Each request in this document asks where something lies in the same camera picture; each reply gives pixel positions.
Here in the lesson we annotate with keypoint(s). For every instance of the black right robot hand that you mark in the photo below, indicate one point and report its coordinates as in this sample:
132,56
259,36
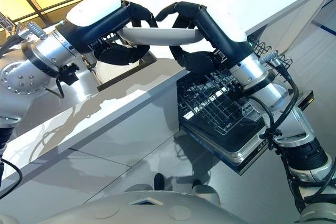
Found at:
223,37

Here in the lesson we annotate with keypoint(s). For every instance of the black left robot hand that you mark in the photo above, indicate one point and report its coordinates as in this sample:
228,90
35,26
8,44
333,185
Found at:
102,22

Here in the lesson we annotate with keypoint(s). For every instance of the white round plate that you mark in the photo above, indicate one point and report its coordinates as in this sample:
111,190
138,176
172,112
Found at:
157,37
115,73

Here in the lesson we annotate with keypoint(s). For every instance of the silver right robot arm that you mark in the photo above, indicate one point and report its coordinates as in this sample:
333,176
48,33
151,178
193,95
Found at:
252,73

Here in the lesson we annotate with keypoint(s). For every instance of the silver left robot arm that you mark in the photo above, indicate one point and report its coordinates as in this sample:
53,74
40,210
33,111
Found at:
44,51

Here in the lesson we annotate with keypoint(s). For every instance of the open dishwasher door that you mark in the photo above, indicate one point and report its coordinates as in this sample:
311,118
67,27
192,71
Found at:
231,153

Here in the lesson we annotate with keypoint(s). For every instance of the dark square sink basin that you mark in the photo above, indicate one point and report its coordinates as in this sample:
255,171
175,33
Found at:
147,60

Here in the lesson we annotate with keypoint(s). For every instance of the dark right robot foot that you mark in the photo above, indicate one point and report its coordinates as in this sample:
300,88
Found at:
197,182

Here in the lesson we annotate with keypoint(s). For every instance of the dark robot foot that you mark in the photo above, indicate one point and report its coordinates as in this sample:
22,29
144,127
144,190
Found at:
158,180
197,182

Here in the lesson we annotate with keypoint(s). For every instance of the dark left robot foot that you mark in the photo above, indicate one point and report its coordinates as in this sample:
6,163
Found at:
158,180

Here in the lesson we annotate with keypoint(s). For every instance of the grey robot torso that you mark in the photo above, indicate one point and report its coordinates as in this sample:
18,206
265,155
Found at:
131,213

